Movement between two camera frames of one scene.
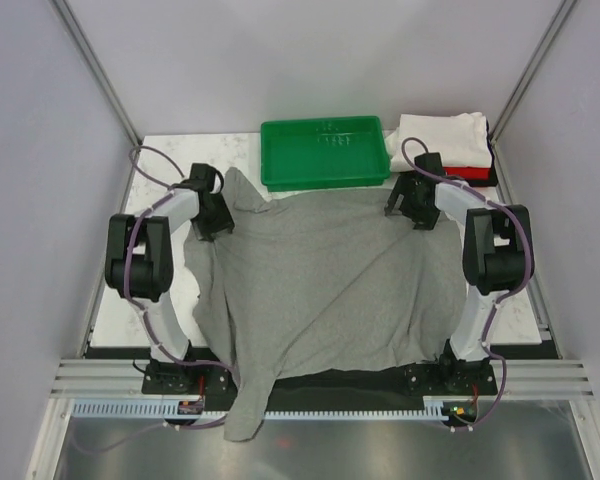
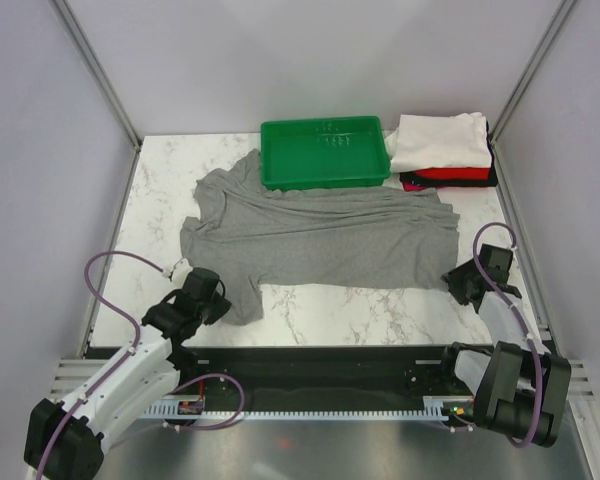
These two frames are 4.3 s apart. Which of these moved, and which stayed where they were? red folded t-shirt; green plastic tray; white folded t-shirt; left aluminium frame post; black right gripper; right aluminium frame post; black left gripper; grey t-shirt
Moved: black left gripper; grey t-shirt; black right gripper
Stayed: green plastic tray; red folded t-shirt; right aluminium frame post; white folded t-shirt; left aluminium frame post
